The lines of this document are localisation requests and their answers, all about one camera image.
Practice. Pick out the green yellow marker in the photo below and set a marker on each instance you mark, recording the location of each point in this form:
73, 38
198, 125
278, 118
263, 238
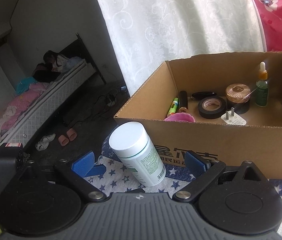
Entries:
173, 107

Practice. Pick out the black tube in box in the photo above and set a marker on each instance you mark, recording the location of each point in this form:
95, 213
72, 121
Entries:
183, 102

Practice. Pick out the brown cardboard box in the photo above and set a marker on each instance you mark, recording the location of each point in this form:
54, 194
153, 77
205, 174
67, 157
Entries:
259, 140

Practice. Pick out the pink bedding pile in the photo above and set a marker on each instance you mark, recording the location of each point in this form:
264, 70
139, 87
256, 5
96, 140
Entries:
28, 91

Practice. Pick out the black oval object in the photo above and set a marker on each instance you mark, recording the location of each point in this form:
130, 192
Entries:
201, 95

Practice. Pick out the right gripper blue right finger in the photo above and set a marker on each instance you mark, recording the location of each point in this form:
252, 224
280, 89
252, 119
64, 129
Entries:
196, 165

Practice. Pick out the green dropper bottle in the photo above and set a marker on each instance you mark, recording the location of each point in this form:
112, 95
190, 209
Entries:
262, 86

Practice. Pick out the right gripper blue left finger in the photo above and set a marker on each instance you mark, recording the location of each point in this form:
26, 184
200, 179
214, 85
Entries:
85, 166

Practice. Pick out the white patterned curtain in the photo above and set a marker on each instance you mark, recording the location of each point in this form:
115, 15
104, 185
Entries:
144, 33

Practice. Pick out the black electrical tape roll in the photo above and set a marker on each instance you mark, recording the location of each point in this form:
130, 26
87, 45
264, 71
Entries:
212, 107

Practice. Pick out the pink plastic lid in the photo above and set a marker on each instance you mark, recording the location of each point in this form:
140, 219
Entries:
180, 117

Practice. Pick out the rose gold lidded jar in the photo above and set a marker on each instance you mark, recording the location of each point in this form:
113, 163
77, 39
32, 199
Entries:
238, 97

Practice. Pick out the pink slippers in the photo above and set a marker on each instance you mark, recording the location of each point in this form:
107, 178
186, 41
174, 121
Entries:
71, 135

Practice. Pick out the blue white star cloth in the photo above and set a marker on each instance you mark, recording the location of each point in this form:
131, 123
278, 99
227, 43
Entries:
118, 178

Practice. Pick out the black tracker box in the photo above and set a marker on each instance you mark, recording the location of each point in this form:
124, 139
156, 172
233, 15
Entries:
12, 158

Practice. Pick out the white shoe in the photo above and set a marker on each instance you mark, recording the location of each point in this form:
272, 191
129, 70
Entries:
44, 142

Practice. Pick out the white wall charger plug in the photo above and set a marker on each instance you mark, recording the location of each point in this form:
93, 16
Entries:
232, 118

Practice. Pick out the white green labelled bottle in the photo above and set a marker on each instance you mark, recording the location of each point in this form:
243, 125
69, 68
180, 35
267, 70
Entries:
133, 146

